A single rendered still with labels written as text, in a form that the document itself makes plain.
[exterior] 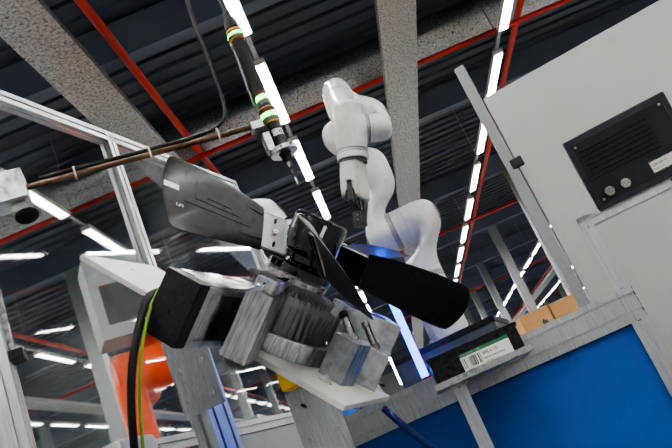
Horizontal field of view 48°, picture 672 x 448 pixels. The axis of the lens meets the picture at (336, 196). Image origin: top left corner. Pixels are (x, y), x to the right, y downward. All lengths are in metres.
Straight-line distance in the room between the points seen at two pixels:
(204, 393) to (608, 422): 0.94
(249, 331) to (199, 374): 0.31
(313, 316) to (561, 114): 2.17
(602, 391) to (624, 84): 1.88
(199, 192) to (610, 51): 2.43
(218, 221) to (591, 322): 0.93
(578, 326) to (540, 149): 1.68
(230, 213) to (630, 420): 1.04
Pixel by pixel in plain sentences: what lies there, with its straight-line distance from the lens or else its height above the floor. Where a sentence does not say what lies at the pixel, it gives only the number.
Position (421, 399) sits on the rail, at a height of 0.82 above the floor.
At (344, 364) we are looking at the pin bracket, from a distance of 1.52.
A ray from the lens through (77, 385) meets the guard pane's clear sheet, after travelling 2.01.
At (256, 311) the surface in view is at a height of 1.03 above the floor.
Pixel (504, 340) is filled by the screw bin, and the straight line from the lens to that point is 1.73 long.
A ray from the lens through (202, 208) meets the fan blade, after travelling 1.50.
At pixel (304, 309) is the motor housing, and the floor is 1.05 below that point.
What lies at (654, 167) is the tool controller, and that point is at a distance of 1.93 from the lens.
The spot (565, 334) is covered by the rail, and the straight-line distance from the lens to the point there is 1.92.
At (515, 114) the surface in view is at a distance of 3.54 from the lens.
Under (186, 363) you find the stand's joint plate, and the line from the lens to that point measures 1.65.
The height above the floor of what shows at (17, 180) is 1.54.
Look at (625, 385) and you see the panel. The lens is 1.93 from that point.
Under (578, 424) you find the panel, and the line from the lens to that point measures 1.94.
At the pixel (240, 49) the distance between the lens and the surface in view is 1.93.
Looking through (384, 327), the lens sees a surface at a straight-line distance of 1.71.
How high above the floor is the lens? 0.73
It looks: 19 degrees up
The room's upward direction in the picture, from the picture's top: 24 degrees counter-clockwise
